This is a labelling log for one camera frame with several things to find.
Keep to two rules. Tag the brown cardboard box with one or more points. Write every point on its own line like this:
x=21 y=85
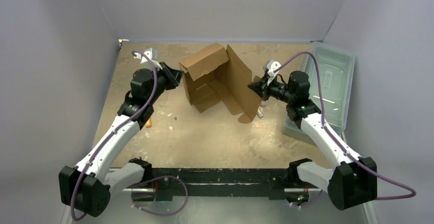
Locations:
x=216 y=73

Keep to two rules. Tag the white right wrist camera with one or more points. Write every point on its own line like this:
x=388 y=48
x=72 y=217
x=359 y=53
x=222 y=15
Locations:
x=270 y=67

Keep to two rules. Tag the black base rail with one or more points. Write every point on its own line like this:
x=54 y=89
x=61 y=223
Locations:
x=272 y=183

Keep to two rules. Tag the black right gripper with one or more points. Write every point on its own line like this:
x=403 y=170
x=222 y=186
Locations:
x=264 y=87

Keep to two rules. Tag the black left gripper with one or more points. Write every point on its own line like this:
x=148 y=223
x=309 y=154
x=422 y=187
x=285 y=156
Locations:
x=173 y=76

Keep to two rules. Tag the pink marker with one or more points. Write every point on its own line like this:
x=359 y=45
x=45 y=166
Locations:
x=260 y=110

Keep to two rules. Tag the orange marker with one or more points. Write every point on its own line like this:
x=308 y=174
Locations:
x=148 y=123

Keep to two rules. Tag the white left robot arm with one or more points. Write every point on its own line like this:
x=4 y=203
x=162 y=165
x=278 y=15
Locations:
x=88 y=186

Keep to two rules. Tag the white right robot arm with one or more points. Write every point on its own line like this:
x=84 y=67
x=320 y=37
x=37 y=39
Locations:
x=351 y=180

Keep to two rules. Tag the clear plastic storage bin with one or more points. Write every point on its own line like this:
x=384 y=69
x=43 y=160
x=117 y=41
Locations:
x=336 y=69

